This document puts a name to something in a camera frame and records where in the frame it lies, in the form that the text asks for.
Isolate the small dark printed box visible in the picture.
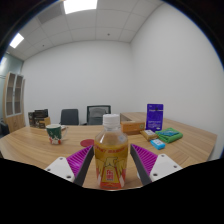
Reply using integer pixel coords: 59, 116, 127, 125
27, 111, 36, 128

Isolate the yellow-labelled drink bottle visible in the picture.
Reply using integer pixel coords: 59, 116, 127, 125
94, 113, 129, 191

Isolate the green folded cloth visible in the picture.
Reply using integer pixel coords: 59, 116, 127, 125
155, 127, 184, 144

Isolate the large ceiling light panel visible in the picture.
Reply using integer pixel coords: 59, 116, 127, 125
63, 0, 99, 15

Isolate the flat round red coaster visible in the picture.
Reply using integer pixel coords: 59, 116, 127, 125
79, 138, 96, 148

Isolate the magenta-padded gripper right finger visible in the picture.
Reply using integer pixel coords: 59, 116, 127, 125
129, 143, 184, 186

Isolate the small ceiling light panel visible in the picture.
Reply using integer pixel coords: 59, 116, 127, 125
9, 32, 25, 49

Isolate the ceiling air vent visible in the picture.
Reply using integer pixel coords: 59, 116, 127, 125
35, 2, 64, 25

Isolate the purple standing package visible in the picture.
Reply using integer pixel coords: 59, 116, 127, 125
145, 103, 165, 132

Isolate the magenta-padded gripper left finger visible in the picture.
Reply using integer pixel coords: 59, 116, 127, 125
43, 144, 95, 187

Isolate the large dark printed box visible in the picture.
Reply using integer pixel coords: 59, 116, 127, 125
33, 108, 50, 128

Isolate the green and white mug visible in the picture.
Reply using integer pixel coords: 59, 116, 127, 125
45, 123, 69, 146

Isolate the orange-brown cardboard box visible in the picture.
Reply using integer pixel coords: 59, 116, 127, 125
120, 120, 147, 136

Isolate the dark padded office chair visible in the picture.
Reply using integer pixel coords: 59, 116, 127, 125
59, 108, 80, 126

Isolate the black sofa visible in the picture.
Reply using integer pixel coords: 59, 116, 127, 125
0, 120, 10, 137

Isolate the small light blue box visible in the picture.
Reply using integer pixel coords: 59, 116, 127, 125
149, 138, 166, 150

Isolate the tan cardboard box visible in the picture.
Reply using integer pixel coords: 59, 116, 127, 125
37, 116, 52, 130

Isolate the wooden shelf unit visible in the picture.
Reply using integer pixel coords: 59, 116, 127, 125
2, 71, 27, 134

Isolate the small tan labelled box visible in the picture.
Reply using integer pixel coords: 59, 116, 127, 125
139, 129, 159, 141

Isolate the black mesh office chair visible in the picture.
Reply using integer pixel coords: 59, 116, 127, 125
86, 104, 112, 126

